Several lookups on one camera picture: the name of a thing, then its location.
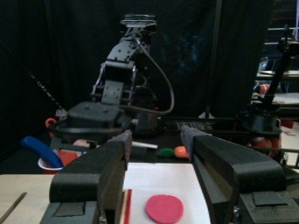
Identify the white cutting board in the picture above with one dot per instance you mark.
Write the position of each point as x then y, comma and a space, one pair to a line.
163, 180

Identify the pink flat dough disc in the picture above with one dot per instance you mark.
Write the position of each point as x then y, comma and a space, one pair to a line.
164, 209

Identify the red plastic cup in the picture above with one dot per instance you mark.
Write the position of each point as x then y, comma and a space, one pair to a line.
68, 159

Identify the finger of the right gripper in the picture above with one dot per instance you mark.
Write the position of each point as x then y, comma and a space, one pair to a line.
82, 143
144, 145

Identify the orange toy food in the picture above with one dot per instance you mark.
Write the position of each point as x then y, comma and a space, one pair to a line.
182, 152

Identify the vertical metal frame pole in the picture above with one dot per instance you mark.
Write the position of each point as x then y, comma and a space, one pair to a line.
212, 58

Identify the red drawer with wooden knob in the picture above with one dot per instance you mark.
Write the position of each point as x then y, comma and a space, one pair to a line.
127, 207

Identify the green toy food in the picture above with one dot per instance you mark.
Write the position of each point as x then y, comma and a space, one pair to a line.
166, 152

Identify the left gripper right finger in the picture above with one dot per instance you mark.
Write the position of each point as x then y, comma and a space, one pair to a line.
230, 166

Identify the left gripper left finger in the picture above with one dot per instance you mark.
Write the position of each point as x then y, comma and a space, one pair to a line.
98, 169

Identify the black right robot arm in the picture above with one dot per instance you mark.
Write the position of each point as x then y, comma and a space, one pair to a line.
124, 61

